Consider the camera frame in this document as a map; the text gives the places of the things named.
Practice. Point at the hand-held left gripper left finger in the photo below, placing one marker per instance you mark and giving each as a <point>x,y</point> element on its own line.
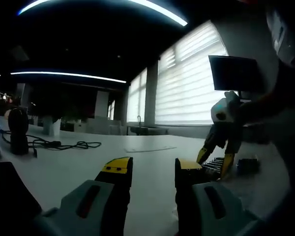
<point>105,201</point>

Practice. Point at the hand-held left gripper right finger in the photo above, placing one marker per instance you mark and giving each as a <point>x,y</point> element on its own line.
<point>194,204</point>

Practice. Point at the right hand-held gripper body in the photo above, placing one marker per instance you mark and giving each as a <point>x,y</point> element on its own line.
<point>227,110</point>

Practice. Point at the clear plastic box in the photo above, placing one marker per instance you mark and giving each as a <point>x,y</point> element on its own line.
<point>248,163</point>

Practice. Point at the small dark component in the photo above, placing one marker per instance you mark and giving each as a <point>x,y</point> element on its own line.
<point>248,167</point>

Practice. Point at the wide window with white blind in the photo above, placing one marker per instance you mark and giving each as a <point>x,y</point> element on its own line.
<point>189,86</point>

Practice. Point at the dark sink counter with faucet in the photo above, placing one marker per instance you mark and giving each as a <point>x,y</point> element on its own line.
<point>147,130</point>

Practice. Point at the narrow window with white blind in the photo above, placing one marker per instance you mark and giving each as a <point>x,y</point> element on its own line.
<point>137,98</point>

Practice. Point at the potted green plant white pot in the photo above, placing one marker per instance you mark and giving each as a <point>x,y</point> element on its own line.
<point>52,126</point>

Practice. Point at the white chest-worn device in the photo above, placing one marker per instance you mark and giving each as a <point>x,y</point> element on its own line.
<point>282,34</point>

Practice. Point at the dark cylindrical object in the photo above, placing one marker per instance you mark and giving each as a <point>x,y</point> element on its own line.
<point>19,130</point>

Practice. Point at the long curved ceiling light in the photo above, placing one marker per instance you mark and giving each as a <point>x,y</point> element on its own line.
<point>147,7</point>

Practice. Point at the straight ceiling light strip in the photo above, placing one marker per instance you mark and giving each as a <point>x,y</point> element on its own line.
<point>68,75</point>

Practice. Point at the black wall monitor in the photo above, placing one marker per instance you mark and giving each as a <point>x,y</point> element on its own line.
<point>236,73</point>

